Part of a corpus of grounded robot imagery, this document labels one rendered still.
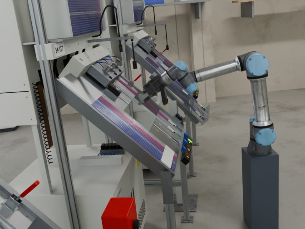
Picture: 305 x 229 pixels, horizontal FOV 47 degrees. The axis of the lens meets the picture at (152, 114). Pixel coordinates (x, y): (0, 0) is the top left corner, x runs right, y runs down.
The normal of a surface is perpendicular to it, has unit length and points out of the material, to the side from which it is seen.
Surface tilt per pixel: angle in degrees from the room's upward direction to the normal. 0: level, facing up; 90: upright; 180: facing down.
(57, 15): 90
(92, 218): 90
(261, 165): 90
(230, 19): 90
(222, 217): 0
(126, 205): 0
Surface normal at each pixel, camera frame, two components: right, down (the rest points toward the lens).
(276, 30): 0.06, 0.28
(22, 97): -0.15, 0.29
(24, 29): 0.98, -0.05
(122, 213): -0.10, -0.96
